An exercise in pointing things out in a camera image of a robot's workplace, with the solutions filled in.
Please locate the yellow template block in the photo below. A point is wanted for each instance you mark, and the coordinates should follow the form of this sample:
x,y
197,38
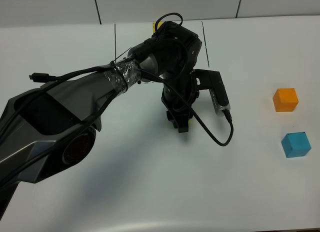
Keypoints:
x,y
156,25

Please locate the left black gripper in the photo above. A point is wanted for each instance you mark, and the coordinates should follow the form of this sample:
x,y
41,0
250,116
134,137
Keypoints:
x,y
180,86

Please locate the blue block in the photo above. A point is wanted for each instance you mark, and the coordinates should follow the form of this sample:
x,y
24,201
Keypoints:
x,y
296,144

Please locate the orange block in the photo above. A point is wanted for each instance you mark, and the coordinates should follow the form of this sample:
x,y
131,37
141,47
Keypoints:
x,y
285,100

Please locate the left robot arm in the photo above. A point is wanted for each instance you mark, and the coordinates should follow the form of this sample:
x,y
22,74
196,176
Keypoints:
x,y
47,130

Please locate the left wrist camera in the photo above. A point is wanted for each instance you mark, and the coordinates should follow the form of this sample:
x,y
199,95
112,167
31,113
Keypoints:
x,y
212,81

